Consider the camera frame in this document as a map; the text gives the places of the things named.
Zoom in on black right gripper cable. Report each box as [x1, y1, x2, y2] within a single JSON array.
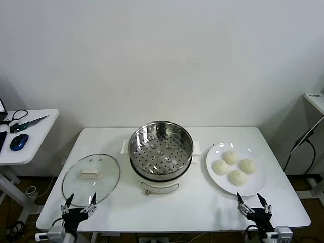
[[244, 223, 257, 243]]

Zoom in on looped black cable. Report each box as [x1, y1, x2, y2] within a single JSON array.
[[0, 109, 28, 125]]

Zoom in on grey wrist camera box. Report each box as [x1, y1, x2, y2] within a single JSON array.
[[35, 226, 67, 241], [264, 226, 294, 241]]

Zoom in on black adapter with white cable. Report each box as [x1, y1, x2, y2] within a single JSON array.
[[283, 116, 324, 160]]

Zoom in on black phone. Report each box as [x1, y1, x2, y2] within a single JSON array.
[[0, 131, 8, 154]]

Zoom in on coiled white cable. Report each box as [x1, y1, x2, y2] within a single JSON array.
[[24, 174, 57, 198]]

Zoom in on white steamed baozi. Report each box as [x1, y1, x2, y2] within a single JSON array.
[[222, 150, 239, 165], [212, 159, 230, 176], [229, 170, 248, 187], [239, 158, 258, 175]]

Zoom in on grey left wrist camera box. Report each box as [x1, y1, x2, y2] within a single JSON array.
[[35, 226, 67, 241]]

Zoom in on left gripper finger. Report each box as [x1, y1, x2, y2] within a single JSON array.
[[60, 193, 75, 215], [80, 192, 98, 216]]

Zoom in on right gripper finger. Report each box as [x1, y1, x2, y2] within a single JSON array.
[[257, 193, 273, 216], [236, 192, 254, 217]]

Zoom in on stainless steel steamer basket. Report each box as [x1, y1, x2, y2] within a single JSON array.
[[121, 121, 202, 182]]

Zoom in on green bladed tool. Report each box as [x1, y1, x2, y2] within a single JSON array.
[[9, 115, 49, 134]]

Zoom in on white desk foot frame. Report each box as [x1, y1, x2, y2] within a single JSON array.
[[295, 174, 324, 202]]

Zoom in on blue computer mouse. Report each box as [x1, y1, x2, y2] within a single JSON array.
[[9, 134, 29, 152]]

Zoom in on glass lid with cream handle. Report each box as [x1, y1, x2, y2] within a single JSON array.
[[62, 153, 121, 207]]

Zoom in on thin white cable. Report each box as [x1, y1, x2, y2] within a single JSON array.
[[174, 231, 213, 243]]

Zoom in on cream electric cooker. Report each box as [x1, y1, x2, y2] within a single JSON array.
[[130, 151, 200, 197]]

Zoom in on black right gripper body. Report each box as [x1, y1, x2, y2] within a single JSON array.
[[246, 208, 276, 240]]

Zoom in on white oval plate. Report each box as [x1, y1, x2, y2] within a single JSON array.
[[205, 142, 268, 197]]

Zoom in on black cable bundle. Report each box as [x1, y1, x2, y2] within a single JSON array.
[[0, 220, 26, 243]]

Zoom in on white power strip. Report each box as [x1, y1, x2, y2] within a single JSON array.
[[138, 236, 170, 243]]

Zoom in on white desk with label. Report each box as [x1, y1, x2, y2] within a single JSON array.
[[303, 92, 324, 116]]

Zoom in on black laptop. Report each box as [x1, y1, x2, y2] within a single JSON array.
[[0, 99, 8, 123]]

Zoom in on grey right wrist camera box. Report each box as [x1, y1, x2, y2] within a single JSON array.
[[264, 226, 294, 241]]

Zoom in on black power cable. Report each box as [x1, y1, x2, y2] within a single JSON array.
[[282, 139, 317, 178]]

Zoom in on white desk with rounded corners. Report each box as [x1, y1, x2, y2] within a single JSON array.
[[0, 108, 60, 223]]

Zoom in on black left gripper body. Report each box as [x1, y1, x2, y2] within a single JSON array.
[[62, 208, 90, 232]]

